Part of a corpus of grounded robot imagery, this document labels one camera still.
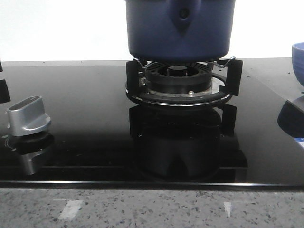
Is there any light blue ceramic bowl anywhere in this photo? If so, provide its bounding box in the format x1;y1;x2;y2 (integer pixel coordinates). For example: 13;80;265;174
292;42;304;86

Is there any silver stove control knob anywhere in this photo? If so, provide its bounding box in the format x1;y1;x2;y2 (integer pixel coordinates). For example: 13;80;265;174
7;96;51;137

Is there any black left burner grate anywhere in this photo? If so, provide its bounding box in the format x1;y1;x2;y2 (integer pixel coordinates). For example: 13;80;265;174
0;58;11;104

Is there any dark blue cooking pot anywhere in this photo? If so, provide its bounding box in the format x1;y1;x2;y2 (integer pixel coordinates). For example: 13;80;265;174
125;0;236;63

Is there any blue sticker on stove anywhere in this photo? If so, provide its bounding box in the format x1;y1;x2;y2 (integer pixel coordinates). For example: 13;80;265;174
294;137;304;149

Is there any black glass gas stove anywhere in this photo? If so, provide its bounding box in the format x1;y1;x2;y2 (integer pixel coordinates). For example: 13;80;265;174
0;58;304;190

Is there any black pot support grate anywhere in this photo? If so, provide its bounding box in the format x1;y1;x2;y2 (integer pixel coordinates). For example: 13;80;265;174
125;57;243;107

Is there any black gas burner head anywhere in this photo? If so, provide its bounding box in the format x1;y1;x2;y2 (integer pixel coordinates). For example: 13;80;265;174
145;62;212;94

